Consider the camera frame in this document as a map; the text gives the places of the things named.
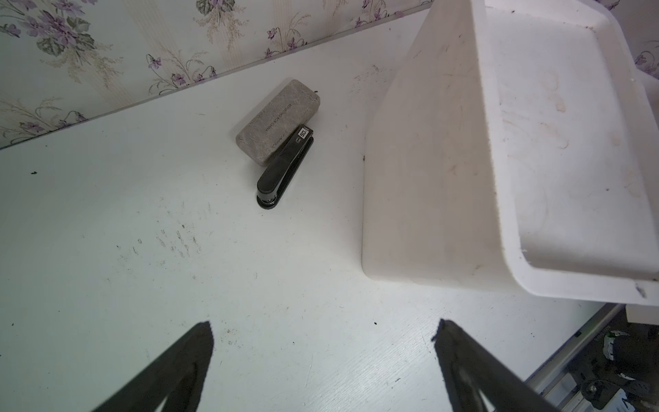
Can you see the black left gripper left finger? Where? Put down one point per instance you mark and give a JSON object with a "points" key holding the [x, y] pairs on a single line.
{"points": [[172, 382]]}

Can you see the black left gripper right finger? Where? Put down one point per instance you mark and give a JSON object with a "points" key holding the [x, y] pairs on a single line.
{"points": [[474, 377]]}

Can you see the white plastic drawer cabinet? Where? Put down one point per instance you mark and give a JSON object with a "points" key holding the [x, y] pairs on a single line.
{"points": [[515, 151]]}

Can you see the black stapler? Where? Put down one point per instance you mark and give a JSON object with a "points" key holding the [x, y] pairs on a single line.
{"points": [[279, 173]]}

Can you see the grey whiteboard eraser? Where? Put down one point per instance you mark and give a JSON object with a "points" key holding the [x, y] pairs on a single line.
{"points": [[291, 105]]}

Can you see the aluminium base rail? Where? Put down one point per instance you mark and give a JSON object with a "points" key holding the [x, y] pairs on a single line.
{"points": [[609, 364]]}

